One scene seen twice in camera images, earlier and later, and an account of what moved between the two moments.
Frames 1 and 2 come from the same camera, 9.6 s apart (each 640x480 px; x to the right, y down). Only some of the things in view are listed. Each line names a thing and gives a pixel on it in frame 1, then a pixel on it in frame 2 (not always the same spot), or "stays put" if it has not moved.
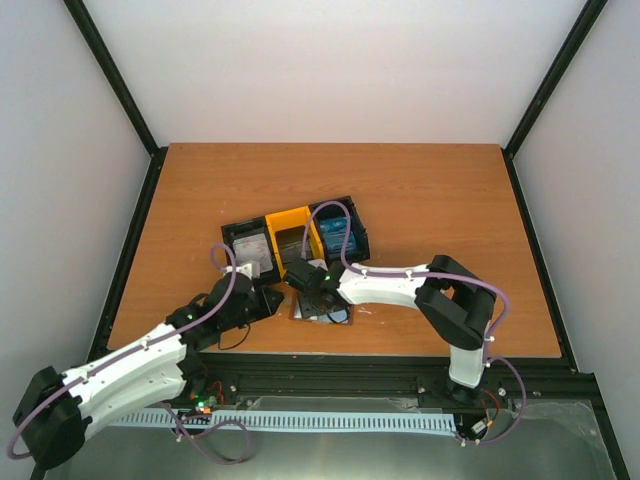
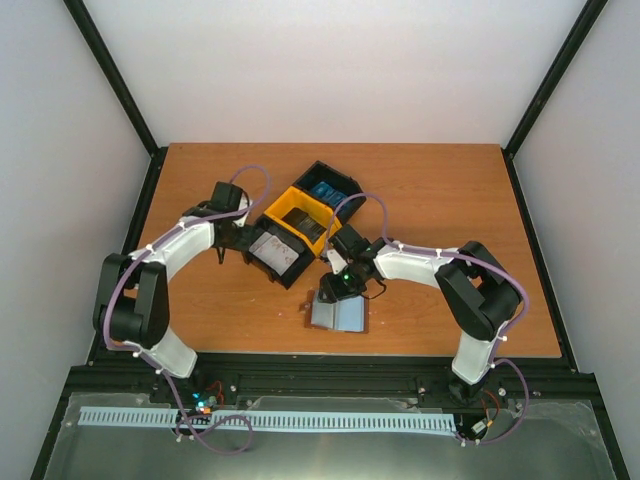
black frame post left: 123,93 stays put
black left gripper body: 245,316 → 235,241
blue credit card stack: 334,229 → 325,191
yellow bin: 291,219 → 300,200
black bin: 344,207 → 342,182
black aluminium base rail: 216,379 stays put
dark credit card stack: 291,256 → 306,225
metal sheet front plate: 547,440 stays put
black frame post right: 587,18 stays put
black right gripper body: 312,308 → 352,284
